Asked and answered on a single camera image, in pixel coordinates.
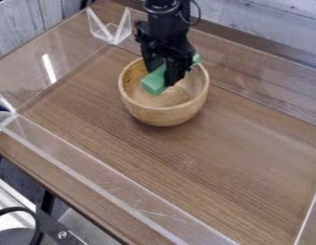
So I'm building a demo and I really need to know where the black table leg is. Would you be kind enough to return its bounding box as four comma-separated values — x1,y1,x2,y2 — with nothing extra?
42,190,55,214

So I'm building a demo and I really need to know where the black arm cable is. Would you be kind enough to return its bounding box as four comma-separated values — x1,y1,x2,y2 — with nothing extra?
178,0,204,27

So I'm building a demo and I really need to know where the clear acrylic tray wall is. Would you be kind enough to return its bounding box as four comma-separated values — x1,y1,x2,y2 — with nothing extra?
0,2,316,245

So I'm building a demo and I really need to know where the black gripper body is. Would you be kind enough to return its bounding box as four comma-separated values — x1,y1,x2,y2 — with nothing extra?
136,6,194,59

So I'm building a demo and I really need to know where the black cable loop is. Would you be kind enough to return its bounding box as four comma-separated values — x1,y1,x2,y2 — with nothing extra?
0,206,43,245

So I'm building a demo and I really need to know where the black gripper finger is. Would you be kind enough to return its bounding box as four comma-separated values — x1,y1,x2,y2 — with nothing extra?
165,56,193,86
136,29,164,73

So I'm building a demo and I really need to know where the brown wooden bowl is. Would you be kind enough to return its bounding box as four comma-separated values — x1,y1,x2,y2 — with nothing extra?
118,57,211,126

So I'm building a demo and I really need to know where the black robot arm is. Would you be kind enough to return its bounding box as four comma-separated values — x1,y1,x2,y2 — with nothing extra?
136,0,196,86

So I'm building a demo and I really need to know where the clear acrylic corner bracket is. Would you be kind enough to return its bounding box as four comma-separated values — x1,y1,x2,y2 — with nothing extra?
86,8,132,45

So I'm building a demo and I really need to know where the green rectangular block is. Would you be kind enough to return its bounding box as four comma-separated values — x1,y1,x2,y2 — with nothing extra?
141,53,201,96

